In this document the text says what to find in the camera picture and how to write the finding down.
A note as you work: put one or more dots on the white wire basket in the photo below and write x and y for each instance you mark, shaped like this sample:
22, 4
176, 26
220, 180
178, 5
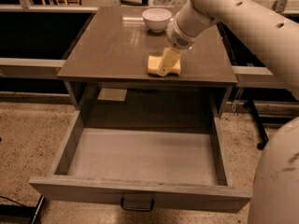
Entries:
167, 3

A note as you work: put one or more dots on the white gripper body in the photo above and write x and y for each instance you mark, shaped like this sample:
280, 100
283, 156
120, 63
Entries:
177, 37

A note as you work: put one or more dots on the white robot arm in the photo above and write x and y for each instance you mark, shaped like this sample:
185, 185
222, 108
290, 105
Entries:
274, 39

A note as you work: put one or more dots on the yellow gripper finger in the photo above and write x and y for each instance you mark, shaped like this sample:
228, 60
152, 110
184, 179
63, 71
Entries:
170, 59

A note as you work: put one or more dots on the black stand base left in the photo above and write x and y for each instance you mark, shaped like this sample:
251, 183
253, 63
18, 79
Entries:
16, 209

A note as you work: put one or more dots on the grey cabinet with counter top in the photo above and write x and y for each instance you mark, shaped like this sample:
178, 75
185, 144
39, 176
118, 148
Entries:
111, 61

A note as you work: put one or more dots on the black drawer handle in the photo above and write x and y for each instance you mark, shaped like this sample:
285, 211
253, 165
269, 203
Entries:
136, 204

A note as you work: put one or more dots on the open grey top drawer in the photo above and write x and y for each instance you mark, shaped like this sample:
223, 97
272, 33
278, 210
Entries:
175, 168

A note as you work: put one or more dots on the white ceramic bowl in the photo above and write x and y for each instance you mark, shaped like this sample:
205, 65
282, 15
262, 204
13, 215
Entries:
156, 19

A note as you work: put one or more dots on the black stand leg right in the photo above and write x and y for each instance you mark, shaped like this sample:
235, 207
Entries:
264, 138

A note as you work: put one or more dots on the yellow sponge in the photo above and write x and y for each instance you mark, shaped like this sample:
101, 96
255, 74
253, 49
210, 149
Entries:
155, 69

